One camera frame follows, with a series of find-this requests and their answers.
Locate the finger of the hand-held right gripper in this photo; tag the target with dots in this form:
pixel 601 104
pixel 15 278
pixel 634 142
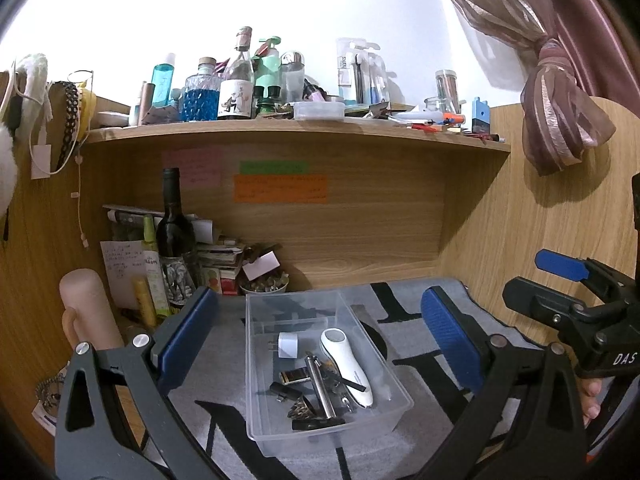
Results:
pixel 530 297
pixel 560 265

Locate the white card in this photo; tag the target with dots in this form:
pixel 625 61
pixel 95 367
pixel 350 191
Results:
pixel 261 266

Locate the teal liquid bottle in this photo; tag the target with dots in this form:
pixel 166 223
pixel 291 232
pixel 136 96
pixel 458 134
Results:
pixel 162 82

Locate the small black adapter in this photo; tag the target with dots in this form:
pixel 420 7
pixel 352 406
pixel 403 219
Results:
pixel 280 391

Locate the white handwritten note paper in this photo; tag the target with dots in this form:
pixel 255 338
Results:
pixel 117 270

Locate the white folded paper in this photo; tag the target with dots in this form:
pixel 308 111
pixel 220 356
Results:
pixel 205 230

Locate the blue block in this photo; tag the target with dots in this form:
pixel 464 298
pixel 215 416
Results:
pixel 481 117

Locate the rolled magazine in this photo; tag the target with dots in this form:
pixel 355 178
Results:
pixel 130 214

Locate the mint green pump bottle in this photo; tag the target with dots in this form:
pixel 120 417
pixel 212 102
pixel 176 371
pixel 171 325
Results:
pixel 267 72

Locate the brown tube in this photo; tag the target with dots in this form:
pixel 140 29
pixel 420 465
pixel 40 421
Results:
pixel 146 102

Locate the flat clear plastic container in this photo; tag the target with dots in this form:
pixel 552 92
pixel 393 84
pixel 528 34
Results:
pixel 320 110

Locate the silver metal bar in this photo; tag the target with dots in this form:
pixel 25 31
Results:
pixel 320 385

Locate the white hand-held device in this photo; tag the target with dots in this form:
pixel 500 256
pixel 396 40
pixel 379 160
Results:
pixel 340 355

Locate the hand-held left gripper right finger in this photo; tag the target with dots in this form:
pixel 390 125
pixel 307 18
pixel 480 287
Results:
pixel 450 340

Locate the clear bottle with silver cap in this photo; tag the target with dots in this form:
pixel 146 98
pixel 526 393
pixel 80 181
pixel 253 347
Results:
pixel 292 80

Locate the green sticky note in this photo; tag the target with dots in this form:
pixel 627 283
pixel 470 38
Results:
pixel 272 167

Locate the pink sticky note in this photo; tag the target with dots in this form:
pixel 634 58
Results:
pixel 192 167

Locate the glass bottle with blue beads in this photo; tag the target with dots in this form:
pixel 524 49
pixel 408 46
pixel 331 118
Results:
pixel 201 97

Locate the leopard print hair clip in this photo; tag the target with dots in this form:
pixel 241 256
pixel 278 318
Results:
pixel 305 407

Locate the white hanging adapter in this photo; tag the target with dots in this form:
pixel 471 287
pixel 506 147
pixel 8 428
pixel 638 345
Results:
pixel 41 162

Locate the stack of books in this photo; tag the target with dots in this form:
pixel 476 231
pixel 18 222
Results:
pixel 220 265

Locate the white charger plug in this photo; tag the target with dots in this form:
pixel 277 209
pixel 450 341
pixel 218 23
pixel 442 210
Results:
pixel 287 345

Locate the dark wine bottle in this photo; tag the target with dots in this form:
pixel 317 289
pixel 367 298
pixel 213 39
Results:
pixel 175 240

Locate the clear glass cylinder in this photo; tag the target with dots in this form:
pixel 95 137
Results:
pixel 446 90

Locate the pink striped curtain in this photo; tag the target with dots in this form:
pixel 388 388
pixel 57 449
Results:
pixel 560 110

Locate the clear blister pack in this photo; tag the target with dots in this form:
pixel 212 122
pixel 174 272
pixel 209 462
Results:
pixel 360 75

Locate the yellow tube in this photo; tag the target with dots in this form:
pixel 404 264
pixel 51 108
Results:
pixel 145 305

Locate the wooden shelf board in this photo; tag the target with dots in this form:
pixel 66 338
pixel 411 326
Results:
pixel 300 132

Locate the person's right hand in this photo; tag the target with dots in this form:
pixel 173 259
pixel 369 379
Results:
pixel 592 400

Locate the green tube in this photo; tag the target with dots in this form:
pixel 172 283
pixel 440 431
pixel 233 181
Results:
pixel 152 270

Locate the white bowl of beads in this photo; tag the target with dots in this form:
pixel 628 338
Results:
pixel 265 286

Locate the white round container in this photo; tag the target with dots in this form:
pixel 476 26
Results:
pixel 114 119

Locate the clear plastic storage box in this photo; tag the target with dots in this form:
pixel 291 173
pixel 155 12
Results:
pixel 300 305

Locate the clear bottle with white label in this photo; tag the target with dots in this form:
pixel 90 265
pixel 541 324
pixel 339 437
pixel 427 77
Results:
pixel 235 95

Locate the patterned headband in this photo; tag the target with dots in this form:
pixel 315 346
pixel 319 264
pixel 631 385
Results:
pixel 67 125

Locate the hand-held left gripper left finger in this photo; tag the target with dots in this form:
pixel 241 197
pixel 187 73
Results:
pixel 185 332

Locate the orange sticky note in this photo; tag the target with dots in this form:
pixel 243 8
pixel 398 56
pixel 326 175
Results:
pixel 280 189

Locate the thin black stick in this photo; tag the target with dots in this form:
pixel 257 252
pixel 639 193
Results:
pixel 347 384

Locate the white plush toy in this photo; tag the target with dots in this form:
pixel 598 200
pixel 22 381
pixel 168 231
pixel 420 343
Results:
pixel 10 150

